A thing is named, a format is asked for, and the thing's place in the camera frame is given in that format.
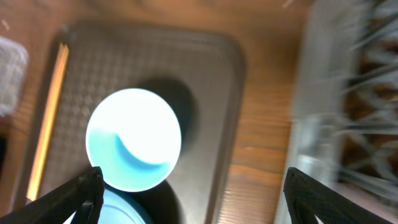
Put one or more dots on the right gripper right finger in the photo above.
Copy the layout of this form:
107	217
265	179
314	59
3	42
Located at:
309	201

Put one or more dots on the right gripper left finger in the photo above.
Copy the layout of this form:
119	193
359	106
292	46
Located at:
80	198

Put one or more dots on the large blue plate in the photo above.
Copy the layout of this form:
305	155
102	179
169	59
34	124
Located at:
119	208

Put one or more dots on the small light blue bowl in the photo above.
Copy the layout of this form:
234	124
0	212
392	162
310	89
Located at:
134	136

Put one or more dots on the wooden chopstick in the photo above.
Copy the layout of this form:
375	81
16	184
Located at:
47	122

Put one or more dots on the grey dishwasher rack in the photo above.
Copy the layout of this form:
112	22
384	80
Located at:
344	114

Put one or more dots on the clear plastic bin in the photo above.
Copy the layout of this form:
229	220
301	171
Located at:
14	61

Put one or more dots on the brown serving tray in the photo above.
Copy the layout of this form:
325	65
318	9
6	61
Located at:
200	75

